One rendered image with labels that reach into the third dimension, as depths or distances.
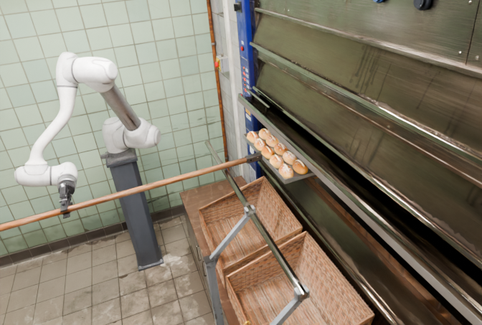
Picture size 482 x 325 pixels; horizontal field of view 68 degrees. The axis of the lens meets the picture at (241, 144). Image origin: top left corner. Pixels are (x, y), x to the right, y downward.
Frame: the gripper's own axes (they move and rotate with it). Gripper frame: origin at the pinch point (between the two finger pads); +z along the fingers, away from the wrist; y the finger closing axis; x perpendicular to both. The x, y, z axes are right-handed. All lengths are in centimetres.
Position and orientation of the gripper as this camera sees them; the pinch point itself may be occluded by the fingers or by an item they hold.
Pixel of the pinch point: (65, 209)
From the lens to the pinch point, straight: 188.9
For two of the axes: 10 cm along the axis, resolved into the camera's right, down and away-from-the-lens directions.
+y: 0.8, 8.7, 4.8
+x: -9.3, 2.4, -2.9
